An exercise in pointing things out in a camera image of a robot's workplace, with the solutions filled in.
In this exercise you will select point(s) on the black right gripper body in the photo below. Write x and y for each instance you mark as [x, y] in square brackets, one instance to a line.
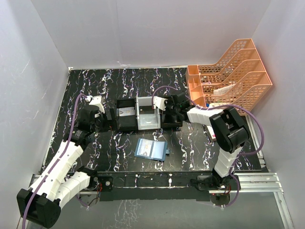
[171, 109]

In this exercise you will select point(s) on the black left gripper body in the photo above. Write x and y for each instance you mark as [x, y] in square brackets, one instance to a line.
[104, 125]

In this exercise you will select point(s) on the blue card holder wallet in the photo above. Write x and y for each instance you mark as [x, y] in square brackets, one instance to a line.
[149, 149]

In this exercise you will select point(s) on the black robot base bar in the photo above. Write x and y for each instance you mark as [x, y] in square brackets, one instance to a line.
[157, 185]

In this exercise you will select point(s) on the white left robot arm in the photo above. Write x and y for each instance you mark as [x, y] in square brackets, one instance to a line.
[43, 201]

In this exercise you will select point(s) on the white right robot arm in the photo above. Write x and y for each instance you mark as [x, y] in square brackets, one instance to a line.
[228, 127]

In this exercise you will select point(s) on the black right card tray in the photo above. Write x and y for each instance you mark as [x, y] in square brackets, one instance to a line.
[170, 121]

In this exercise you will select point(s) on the black card tray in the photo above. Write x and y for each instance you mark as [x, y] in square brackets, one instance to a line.
[170, 121]
[126, 123]

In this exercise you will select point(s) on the black left card tray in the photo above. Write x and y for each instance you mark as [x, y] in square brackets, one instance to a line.
[126, 123]

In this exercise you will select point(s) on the black card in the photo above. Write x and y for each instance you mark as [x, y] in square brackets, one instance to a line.
[146, 110]

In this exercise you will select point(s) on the white silver card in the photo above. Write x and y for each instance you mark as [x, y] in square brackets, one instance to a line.
[126, 111]

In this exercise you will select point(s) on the white middle card tray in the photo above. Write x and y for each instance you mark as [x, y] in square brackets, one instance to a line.
[147, 117]

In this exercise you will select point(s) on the white bottle in organizer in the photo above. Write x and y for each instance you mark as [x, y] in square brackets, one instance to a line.
[211, 105]

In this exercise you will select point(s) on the white paper in organizer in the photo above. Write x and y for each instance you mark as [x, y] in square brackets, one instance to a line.
[223, 90]

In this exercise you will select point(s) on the orange plastic file organizer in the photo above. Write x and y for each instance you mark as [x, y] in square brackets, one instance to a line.
[240, 64]

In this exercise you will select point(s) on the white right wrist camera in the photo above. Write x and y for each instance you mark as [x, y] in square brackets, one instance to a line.
[159, 103]

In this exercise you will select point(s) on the aluminium frame rail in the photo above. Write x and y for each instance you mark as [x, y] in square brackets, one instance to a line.
[259, 204]

